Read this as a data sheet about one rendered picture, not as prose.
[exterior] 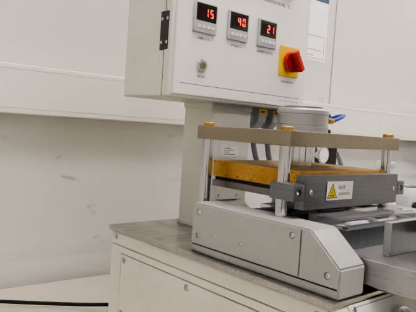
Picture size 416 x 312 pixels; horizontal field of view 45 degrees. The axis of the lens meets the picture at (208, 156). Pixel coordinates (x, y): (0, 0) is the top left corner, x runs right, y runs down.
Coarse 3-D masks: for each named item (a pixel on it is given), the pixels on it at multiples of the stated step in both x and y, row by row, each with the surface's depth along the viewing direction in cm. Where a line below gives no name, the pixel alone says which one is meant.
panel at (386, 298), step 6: (384, 294) 60; (390, 294) 60; (366, 300) 57; (372, 300) 58; (378, 300) 58; (384, 300) 59; (390, 300) 60; (396, 300) 61; (402, 300) 62; (408, 300) 62; (348, 306) 55; (354, 306) 55; (360, 306) 56; (366, 306) 57; (372, 306) 57; (378, 306) 58; (384, 306) 59; (390, 306) 60; (396, 306) 60; (408, 306) 62; (414, 306) 63
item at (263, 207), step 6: (264, 204) 72; (270, 210) 71; (288, 210) 69; (294, 210) 69; (300, 210) 70; (306, 210) 71; (312, 210) 72; (318, 210) 73; (324, 210) 74; (330, 210) 74
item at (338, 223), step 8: (312, 216) 66; (320, 216) 65; (384, 216) 68; (392, 216) 70; (400, 216) 71; (408, 216) 73; (328, 224) 64; (336, 224) 63; (344, 224) 62; (352, 224) 63; (360, 224) 64
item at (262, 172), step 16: (224, 160) 77; (240, 160) 80; (256, 160) 83; (272, 160) 86; (304, 160) 77; (224, 176) 76; (240, 176) 74; (256, 176) 72; (272, 176) 69; (256, 192) 71
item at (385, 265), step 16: (384, 224) 60; (400, 224) 60; (384, 240) 60; (400, 240) 61; (368, 256) 59; (384, 256) 59; (400, 256) 60; (368, 272) 57; (384, 272) 56; (400, 272) 55; (384, 288) 56; (400, 288) 54
